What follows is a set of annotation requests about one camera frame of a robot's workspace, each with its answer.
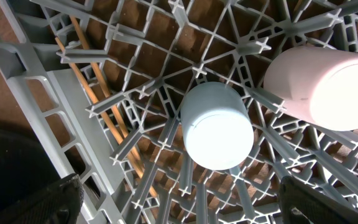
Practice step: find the blue cup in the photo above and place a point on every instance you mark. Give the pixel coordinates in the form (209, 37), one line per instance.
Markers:
(217, 131)

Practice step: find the round black serving tray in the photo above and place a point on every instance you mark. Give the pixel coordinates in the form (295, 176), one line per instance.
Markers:
(25, 168)

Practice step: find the grey dishwasher rack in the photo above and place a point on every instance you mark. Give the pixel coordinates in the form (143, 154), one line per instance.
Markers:
(151, 54)

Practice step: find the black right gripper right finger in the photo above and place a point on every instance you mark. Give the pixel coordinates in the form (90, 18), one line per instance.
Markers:
(300, 203)

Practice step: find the wooden chopstick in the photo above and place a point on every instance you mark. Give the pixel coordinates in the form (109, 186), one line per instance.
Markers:
(134, 155)
(104, 118)

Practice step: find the pink cup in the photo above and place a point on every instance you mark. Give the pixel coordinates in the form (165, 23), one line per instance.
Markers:
(318, 85)

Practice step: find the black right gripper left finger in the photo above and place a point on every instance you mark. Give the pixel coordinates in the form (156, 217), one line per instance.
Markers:
(59, 202)

